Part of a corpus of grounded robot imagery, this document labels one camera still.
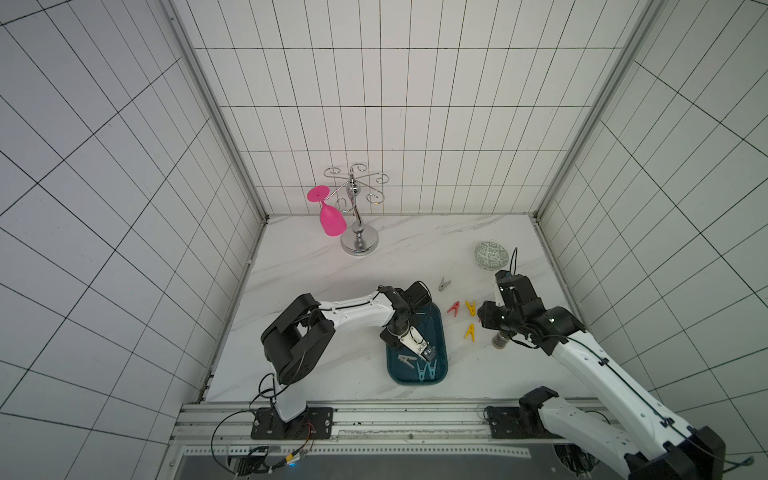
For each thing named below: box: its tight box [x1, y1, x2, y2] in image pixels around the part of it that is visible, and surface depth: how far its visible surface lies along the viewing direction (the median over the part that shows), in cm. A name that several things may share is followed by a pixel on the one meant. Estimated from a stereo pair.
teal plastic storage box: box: [386, 302, 448, 385], surface depth 83 cm
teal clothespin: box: [416, 359, 437, 383], surface depth 81 cm
